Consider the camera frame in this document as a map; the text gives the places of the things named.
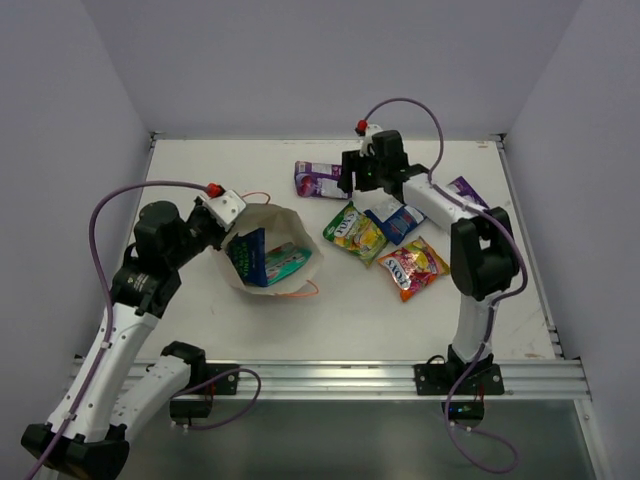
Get orange fruit candy packet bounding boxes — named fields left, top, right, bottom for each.
left=377, top=237, right=450, bottom=302

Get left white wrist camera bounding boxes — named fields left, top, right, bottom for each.
left=204, top=190, right=247, bottom=231

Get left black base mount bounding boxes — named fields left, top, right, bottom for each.
left=169, top=363, right=239, bottom=423

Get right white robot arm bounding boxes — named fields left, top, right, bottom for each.
left=338, top=121, right=527, bottom=393

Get dark blue crisps bag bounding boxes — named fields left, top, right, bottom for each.
left=226, top=227, right=268, bottom=287

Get blue white chips bag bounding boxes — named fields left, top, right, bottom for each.
left=365, top=197, right=425, bottom=245

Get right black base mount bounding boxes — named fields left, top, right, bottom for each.
left=413, top=354, right=505, bottom=427

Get green snack packet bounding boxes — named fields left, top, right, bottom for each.
left=265, top=242, right=312, bottom=286

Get yellow green candy packet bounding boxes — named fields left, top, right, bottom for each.
left=323, top=201, right=388, bottom=267

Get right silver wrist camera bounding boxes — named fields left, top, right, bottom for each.
left=355, top=120, right=383, bottom=157

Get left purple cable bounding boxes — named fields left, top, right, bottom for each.
left=22, top=180, right=224, bottom=480

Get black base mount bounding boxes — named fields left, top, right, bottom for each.
left=169, top=363, right=239, bottom=423
left=413, top=354, right=505, bottom=427

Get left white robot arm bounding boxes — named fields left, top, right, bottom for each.
left=21, top=191, right=246, bottom=479

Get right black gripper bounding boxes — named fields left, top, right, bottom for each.
left=335, top=147, right=385, bottom=192

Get purple blue snack bar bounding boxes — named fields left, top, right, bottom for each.
left=294, top=161, right=351, bottom=200

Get aluminium front rail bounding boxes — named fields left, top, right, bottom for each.
left=207, top=360, right=591, bottom=401

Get pink snack packet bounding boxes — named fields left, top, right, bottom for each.
left=447, top=176, right=489, bottom=209

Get white paper bag orange handles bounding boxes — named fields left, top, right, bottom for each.
left=211, top=192, right=324, bottom=298

